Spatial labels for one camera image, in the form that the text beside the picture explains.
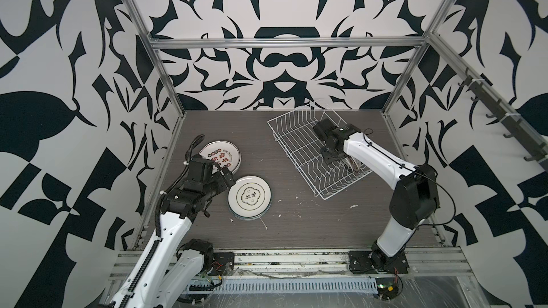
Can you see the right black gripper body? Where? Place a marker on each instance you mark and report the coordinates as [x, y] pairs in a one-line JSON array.
[[327, 156]]

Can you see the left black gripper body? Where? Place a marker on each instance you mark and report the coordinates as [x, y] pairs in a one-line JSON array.
[[217, 185]]

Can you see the white wire dish rack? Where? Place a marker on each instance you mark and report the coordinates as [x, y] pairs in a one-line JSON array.
[[294, 133]]

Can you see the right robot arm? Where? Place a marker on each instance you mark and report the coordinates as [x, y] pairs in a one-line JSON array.
[[415, 190]]

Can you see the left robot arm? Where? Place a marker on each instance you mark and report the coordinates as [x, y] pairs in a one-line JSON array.
[[167, 265]]

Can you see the small circuit board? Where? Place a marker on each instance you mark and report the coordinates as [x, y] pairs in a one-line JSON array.
[[389, 288]]

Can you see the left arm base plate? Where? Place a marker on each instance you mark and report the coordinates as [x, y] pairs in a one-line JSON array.
[[222, 263]]

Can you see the aluminium frame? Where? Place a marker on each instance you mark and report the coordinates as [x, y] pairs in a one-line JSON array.
[[430, 39]]

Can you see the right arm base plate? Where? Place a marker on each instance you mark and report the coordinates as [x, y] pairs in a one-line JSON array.
[[362, 262]]

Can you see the white slotted cable duct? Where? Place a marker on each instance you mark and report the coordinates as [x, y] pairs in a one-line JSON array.
[[287, 286]]

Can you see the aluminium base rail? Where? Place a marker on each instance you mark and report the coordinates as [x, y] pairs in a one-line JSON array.
[[322, 262]]

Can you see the wall hook rail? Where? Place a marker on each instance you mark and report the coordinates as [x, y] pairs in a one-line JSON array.
[[500, 111]]

